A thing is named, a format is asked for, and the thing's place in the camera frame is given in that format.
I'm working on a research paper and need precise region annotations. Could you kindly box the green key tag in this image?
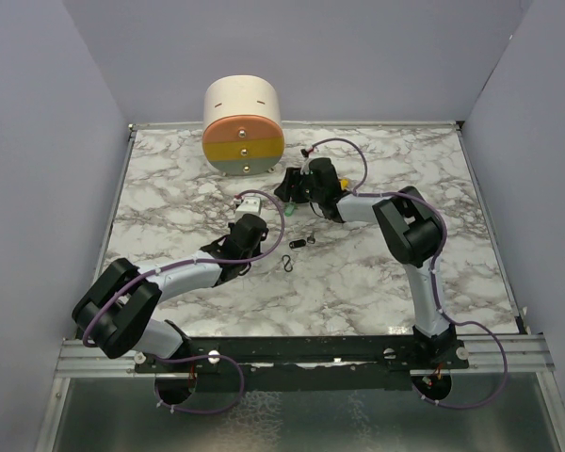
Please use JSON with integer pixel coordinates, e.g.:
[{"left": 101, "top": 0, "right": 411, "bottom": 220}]
[{"left": 284, "top": 202, "right": 296, "bottom": 217}]

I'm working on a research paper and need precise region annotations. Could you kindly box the round three-drawer mini cabinet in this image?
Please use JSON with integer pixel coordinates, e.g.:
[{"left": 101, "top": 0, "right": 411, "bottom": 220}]
[{"left": 202, "top": 74, "right": 284, "bottom": 176}]

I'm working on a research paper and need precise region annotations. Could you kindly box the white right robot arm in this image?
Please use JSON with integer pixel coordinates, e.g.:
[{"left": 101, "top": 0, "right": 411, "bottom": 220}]
[{"left": 274, "top": 157, "right": 456, "bottom": 368}]

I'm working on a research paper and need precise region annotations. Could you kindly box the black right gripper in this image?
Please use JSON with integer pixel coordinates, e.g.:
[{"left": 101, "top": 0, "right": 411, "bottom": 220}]
[{"left": 274, "top": 169, "right": 323, "bottom": 205}]

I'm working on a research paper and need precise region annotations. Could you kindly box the black S carabiner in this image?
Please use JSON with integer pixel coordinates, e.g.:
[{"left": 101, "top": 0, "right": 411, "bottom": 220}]
[{"left": 282, "top": 254, "right": 294, "bottom": 272}]

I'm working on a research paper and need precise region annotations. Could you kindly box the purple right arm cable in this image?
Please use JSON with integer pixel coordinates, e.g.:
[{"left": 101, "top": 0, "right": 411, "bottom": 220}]
[{"left": 300, "top": 138, "right": 509, "bottom": 410}]

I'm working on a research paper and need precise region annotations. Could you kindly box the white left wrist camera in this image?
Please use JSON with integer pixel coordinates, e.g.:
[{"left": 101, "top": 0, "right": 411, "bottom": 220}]
[{"left": 234, "top": 195, "right": 262, "bottom": 221}]

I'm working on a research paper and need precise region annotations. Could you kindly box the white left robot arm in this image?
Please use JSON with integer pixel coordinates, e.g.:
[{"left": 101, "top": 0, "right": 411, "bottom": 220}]
[{"left": 72, "top": 214, "right": 268, "bottom": 372}]

